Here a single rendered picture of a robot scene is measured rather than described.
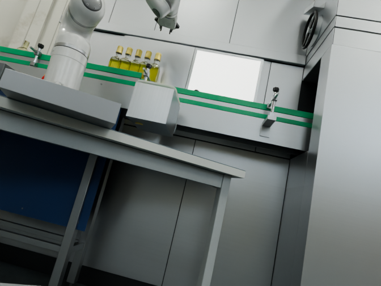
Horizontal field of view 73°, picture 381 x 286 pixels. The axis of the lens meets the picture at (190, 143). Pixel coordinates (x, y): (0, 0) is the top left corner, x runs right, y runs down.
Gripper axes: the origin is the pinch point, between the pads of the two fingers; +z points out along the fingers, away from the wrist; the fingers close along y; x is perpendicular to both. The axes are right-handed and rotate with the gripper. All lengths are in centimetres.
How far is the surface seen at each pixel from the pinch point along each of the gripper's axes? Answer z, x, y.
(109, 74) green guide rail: -6.6, -39.5, -21.2
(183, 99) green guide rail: -8.5, -41.9, 19.3
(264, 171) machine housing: -4, -67, 74
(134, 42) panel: 18.7, -4.4, -17.4
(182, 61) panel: 9.7, -11.4, 14.5
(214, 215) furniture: -29, -96, 42
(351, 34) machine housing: -46, -2, 84
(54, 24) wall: 281, 128, -184
